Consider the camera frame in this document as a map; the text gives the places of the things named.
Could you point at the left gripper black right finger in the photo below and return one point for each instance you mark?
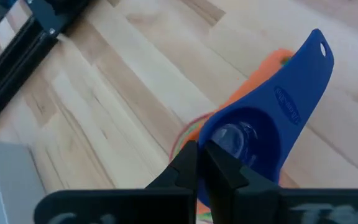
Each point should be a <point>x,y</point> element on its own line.
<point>259,205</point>

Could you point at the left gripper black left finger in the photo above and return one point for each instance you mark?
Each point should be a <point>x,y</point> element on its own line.
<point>166,202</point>

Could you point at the purple measuring cup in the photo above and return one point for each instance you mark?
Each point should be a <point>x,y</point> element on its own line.
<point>291,93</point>

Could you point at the orange measuring cup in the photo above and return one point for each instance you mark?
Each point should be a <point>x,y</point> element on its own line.
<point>259,77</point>

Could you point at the white plastic basket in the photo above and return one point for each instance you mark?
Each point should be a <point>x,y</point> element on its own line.
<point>8,186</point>

